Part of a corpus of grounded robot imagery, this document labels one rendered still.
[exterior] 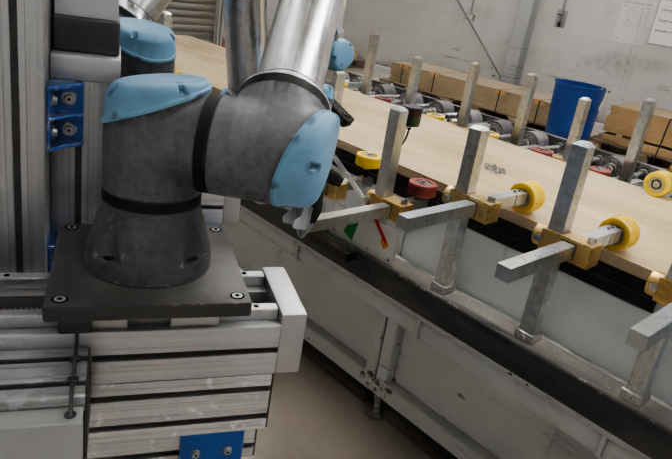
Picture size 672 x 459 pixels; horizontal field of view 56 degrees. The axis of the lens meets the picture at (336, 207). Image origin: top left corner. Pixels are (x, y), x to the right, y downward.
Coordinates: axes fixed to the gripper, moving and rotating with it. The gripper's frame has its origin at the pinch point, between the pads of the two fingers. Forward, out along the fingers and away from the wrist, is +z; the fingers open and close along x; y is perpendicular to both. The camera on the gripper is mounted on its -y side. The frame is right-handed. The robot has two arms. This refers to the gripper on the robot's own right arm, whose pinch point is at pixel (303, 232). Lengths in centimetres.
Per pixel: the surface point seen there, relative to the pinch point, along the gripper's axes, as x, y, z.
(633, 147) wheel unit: 16, -138, -16
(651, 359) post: 72, -29, 2
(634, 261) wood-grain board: 56, -51, -7
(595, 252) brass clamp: 55, -30, -13
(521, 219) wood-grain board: 27, -50, -6
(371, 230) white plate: -3.7, -28.4, 5.9
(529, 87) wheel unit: -30, -138, -27
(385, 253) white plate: 2.7, -28.4, 10.1
